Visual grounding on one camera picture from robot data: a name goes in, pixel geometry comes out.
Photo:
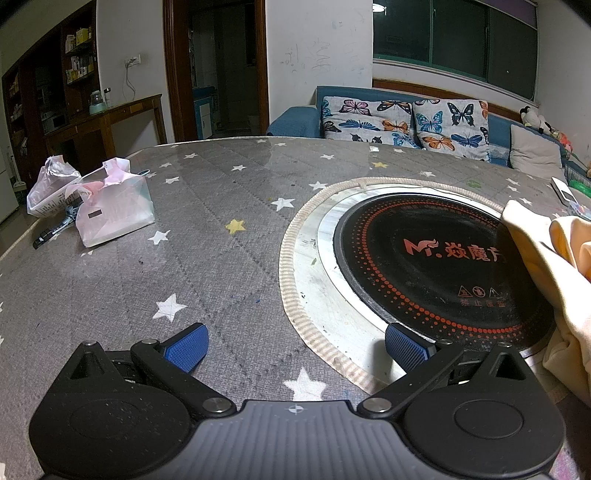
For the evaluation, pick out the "black blue hand tool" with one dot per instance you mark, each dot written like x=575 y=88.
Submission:
x=46 y=235

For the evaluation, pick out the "cream cloth garment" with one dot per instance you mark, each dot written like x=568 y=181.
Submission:
x=531 y=240

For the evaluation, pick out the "plain grey cushion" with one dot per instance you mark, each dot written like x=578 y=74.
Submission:
x=535 y=150

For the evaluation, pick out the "wooden side desk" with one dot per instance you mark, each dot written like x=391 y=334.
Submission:
x=115 y=113

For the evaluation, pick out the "black round induction cooktop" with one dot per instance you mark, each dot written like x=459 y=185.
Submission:
x=415 y=286

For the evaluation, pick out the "butterfly print cushion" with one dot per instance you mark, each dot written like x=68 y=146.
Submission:
x=364 y=120
x=448 y=124

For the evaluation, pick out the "white plastic bag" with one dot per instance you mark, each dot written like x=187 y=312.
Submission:
x=46 y=194

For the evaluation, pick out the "white flat device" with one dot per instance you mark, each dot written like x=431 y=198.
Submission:
x=563 y=190

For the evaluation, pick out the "wooden door frame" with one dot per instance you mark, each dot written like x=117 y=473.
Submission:
x=173 y=69

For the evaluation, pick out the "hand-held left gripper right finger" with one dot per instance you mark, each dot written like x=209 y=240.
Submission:
x=406 y=348

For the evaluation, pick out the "dark wooden shelf cabinet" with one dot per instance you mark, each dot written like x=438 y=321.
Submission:
x=55 y=69

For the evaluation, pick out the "blue sofa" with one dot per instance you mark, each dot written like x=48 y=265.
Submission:
x=295 y=120

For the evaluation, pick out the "white fridge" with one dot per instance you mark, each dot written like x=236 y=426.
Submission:
x=5 y=184

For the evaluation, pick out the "black white plush toy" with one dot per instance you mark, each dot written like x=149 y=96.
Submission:
x=531 y=117

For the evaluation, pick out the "white wall socket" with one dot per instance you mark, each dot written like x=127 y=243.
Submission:
x=133 y=60

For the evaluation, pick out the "grey star-print tablecloth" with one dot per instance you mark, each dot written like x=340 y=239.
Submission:
x=207 y=277

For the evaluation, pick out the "dark window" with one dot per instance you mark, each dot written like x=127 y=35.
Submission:
x=452 y=41

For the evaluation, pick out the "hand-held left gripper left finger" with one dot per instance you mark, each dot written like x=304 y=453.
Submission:
x=187 y=347

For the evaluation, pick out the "pink orange plush toy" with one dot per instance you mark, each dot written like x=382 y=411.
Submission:
x=561 y=140

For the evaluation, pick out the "blue white small cabinet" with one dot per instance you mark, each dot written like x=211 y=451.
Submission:
x=203 y=113

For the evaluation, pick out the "light green kettle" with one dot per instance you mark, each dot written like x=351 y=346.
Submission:
x=97 y=104

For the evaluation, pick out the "pink white tissue pack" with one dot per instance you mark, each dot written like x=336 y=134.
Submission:
x=115 y=207

